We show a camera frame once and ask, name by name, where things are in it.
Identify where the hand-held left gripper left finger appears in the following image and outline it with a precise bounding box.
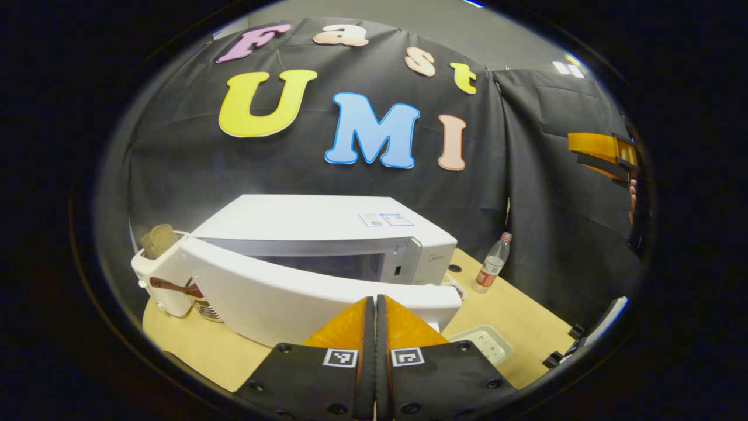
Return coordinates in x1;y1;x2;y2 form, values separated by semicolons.
234;295;375;421

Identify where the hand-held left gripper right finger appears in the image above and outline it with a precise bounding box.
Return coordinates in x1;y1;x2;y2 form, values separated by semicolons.
375;294;519;421

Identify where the white microwave oven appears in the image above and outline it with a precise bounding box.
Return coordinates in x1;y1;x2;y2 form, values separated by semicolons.
180;194;462;351

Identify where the pale green rectangular plate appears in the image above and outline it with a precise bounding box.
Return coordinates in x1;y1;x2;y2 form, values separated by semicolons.
447;325;514;366

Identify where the small ceiling light panel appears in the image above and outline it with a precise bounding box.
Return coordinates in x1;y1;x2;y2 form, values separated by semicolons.
552;54;586;80

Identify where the white divided dish of beans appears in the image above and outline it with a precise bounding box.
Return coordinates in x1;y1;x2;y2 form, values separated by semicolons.
442;274;468;300

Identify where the clear plastic bottle red label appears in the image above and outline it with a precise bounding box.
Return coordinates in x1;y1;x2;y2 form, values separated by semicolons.
472;232;513;294

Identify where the white toaster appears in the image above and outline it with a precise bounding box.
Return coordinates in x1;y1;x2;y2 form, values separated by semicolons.
131;231;202;319

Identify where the brown bread slice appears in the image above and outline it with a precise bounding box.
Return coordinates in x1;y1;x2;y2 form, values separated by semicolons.
140;224;179;260

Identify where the black backdrop cloth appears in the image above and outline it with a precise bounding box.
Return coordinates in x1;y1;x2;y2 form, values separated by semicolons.
96;18;652;328

